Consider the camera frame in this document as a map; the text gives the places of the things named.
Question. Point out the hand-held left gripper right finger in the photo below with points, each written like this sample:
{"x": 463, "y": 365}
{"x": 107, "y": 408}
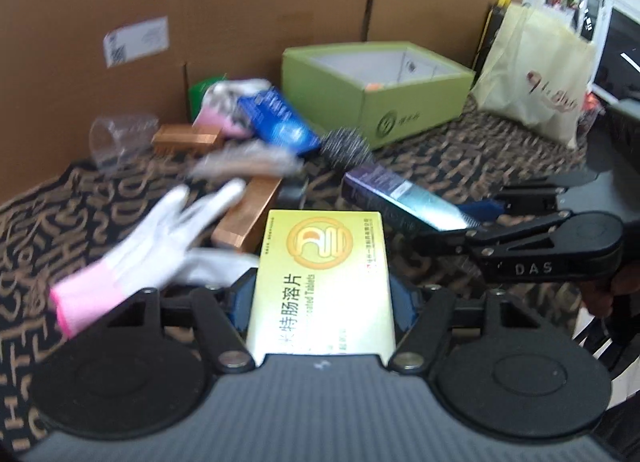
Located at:
{"x": 402, "y": 299}

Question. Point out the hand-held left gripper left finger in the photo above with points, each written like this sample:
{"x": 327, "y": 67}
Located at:
{"x": 243, "y": 294}

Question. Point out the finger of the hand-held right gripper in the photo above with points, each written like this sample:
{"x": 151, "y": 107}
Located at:
{"x": 500, "y": 237}
{"x": 540, "y": 192}

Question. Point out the yellow medicine box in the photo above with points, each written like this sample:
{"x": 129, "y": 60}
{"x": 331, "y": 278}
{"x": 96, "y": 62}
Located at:
{"x": 320, "y": 282}

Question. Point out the white glove with pink cuff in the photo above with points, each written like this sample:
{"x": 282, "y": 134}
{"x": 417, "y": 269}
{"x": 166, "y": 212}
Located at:
{"x": 222, "y": 106}
{"x": 165, "y": 237}

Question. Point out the dark purple box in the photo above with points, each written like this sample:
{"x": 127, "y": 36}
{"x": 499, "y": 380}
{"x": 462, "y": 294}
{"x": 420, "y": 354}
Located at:
{"x": 400, "y": 199}

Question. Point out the green box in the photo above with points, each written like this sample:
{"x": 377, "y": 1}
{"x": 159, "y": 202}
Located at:
{"x": 400, "y": 106}

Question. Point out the blue packet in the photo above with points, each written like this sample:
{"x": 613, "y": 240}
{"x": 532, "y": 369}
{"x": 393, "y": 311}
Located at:
{"x": 280, "y": 119}

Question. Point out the person's right hand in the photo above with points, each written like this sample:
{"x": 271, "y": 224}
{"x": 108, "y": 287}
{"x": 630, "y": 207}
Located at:
{"x": 597, "y": 294}

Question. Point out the copper-coloured box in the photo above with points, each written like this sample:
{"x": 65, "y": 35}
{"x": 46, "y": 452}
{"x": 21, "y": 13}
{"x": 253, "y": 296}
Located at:
{"x": 185, "y": 139}
{"x": 247, "y": 217}

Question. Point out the cream tote bag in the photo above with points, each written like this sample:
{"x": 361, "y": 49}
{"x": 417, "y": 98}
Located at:
{"x": 535, "y": 71}

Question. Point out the black monitor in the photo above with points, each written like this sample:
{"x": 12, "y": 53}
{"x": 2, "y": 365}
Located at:
{"x": 617, "y": 51}

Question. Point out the steel wool scrubber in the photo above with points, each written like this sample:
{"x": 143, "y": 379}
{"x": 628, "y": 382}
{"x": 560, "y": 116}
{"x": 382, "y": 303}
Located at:
{"x": 347, "y": 146}

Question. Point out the black and yellow case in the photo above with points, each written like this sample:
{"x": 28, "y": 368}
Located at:
{"x": 492, "y": 26}

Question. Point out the black patterned tablecloth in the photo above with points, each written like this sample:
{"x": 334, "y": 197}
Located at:
{"x": 75, "y": 212}

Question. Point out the clear plastic cup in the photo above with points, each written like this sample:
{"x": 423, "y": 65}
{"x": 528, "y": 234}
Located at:
{"x": 122, "y": 139}

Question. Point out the green plastic bag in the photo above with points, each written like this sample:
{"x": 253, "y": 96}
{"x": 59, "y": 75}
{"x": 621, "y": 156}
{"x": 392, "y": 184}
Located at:
{"x": 200, "y": 91}

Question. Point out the white shipping label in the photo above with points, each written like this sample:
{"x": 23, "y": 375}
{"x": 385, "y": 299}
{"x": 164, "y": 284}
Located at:
{"x": 136, "y": 41}

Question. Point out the large cardboard box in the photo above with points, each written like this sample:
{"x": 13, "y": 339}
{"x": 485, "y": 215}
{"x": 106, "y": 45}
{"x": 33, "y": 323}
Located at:
{"x": 250, "y": 1}

